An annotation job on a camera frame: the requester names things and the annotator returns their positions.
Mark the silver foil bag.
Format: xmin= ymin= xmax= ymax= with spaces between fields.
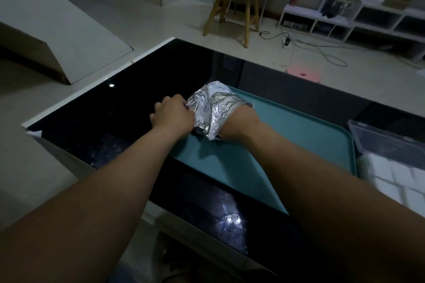
xmin=186 ymin=81 xmax=255 ymax=141

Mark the person's right hand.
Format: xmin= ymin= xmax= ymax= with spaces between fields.
xmin=219 ymin=105 xmax=263 ymax=142

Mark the clear plastic storage box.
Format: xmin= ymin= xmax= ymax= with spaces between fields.
xmin=347 ymin=120 xmax=425 ymax=218

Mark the white low shelf unit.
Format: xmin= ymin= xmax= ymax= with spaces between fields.
xmin=277 ymin=0 xmax=425 ymax=62

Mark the black cable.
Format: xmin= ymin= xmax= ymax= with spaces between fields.
xmin=259 ymin=30 xmax=287 ymax=41

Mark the person's right forearm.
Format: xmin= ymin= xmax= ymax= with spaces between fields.
xmin=229 ymin=120 xmax=425 ymax=283

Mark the person's left forearm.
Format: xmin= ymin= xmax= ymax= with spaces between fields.
xmin=0 ymin=126 xmax=186 ymax=283

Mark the pink round stool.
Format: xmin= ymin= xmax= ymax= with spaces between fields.
xmin=287 ymin=65 xmax=322 ymax=84

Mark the white slanted cabinet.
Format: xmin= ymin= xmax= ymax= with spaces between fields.
xmin=0 ymin=0 xmax=134 ymax=85

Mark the black bag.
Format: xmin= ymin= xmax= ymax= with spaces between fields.
xmin=321 ymin=0 xmax=342 ymax=19

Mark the person's left hand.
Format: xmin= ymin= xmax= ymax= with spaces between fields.
xmin=149 ymin=94 xmax=195 ymax=138

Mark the teal plastic tray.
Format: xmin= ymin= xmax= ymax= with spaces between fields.
xmin=169 ymin=85 xmax=358 ymax=216

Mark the pile of white blocks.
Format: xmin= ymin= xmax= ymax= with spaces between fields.
xmin=358 ymin=153 xmax=425 ymax=218

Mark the white cable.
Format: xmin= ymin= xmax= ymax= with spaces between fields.
xmin=291 ymin=39 xmax=348 ymax=68

